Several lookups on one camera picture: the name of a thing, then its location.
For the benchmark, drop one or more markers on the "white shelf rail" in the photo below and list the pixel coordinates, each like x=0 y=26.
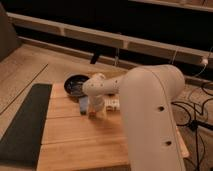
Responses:
x=148 y=47

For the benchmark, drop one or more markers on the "wooden table board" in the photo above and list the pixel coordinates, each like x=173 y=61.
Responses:
x=72 y=142

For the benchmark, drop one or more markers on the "red pepper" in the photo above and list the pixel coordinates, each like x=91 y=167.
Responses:
x=92 y=114

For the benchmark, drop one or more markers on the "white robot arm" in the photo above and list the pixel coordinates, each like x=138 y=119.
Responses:
x=145 y=96

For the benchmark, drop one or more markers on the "blue rectangular block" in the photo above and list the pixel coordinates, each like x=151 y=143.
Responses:
x=83 y=103

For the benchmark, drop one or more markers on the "black floor mat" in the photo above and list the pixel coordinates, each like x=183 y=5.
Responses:
x=21 y=142

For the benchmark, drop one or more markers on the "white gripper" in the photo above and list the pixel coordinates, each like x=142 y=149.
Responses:
x=97 y=102

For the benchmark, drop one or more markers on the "white power plug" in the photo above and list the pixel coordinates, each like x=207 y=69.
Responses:
x=204 y=61

